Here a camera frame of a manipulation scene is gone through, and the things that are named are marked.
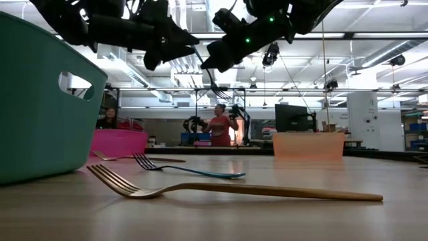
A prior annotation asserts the cardboard box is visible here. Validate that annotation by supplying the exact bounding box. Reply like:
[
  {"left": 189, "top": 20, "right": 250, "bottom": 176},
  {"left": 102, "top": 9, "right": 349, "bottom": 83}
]
[{"left": 321, "top": 120, "right": 338, "bottom": 133}]

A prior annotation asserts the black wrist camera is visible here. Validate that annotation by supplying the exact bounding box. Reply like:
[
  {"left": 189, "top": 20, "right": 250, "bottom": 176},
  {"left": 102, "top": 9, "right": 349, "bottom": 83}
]
[{"left": 211, "top": 7, "right": 242, "bottom": 33}]

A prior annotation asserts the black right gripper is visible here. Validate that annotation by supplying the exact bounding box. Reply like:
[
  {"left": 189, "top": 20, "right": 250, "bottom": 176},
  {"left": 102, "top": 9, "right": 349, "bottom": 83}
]
[{"left": 200, "top": 16, "right": 274, "bottom": 73}]

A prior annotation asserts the black monitor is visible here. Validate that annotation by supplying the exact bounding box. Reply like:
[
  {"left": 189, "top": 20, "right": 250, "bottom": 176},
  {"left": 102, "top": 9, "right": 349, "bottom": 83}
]
[{"left": 274, "top": 103, "right": 318, "bottom": 133}]

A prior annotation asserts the black aluminium table frame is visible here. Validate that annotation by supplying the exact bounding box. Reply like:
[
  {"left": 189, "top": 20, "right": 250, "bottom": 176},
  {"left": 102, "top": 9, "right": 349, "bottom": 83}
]
[{"left": 144, "top": 145, "right": 428, "bottom": 164}]

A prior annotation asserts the shelf with blue bins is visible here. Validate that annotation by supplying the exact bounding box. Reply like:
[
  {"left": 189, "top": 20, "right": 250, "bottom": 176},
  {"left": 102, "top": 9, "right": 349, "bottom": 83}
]
[{"left": 402, "top": 111, "right": 428, "bottom": 152}]

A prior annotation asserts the black fork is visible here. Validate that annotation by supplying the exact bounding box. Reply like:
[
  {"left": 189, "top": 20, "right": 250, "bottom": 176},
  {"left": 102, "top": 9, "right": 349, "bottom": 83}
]
[
  {"left": 412, "top": 153, "right": 428, "bottom": 169},
  {"left": 191, "top": 44, "right": 233, "bottom": 102}
]

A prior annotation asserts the person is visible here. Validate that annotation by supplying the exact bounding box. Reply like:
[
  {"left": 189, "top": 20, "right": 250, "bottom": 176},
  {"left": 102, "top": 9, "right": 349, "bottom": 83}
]
[
  {"left": 95, "top": 106, "right": 118, "bottom": 131},
  {"left": 201, "top": 103, "right": 240, "bottom": 147}
]

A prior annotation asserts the blue crate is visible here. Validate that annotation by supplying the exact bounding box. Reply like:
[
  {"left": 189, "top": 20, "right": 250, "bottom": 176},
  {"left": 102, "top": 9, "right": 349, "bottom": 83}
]
[{"left": 180, "top": 132, "right": 212, "bottom": 147}]

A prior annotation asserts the white pillar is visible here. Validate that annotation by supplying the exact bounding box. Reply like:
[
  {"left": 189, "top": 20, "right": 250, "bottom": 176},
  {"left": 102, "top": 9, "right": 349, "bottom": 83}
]
[{"left": 346, "top": 91, "right": 379, "bottom": 152}]

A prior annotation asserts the orange plastic bin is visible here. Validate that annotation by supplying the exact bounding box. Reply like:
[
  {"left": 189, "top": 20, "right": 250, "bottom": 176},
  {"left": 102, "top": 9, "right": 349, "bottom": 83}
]
[{"left": 272, "top": 131, "right": 346, "bottom": 161}]

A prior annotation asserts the teal plastic bin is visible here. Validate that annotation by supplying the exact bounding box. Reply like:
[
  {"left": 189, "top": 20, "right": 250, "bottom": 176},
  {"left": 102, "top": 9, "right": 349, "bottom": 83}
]
[{"left": 0, "top": 10, "right": 109, "bottom": 186}]

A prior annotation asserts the silver air duct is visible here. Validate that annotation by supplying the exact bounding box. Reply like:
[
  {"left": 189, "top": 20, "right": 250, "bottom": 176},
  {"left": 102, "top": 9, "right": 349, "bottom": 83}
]
[{"left": 360, "top": 39, "right": 428, "bottom": 69}]

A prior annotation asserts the blue handled fork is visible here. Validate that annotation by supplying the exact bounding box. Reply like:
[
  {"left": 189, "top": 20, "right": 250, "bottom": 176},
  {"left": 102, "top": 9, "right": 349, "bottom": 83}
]
[{"left": 132, "top": 151, "right": 247, "bottom": 179}]

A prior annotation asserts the thin hanging rope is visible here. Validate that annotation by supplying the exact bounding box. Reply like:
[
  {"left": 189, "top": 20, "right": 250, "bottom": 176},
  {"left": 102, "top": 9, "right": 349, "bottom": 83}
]
[{"left": 320, "top": 18, "right": 332, "bottom": 133}]

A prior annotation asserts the red plastic bin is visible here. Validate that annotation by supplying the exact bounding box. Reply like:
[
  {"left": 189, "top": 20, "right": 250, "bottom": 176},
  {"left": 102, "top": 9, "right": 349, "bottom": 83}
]
[{"left": 89, "top": 128, "right": 149, "bottom": 159}]

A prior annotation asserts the gold fork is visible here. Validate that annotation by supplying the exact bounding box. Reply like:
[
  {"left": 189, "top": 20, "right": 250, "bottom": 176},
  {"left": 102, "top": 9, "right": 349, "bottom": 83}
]
[
  {"left": 91, "top": 149, "right": 187, "bottom": 164},
  {"left": 86, "top": 163, "right": 385, "bottom": 203}
]

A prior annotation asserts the black background frame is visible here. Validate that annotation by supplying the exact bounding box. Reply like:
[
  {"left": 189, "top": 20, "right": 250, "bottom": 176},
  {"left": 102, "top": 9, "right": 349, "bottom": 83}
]
[{"left": 113, "top": 86, "right": 249, "bottom": 148}]

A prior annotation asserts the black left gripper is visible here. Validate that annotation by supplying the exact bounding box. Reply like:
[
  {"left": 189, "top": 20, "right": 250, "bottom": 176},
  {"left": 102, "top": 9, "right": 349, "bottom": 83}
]
[{"left": 143, "top": 13, "right": 201, "bottom": 71}]

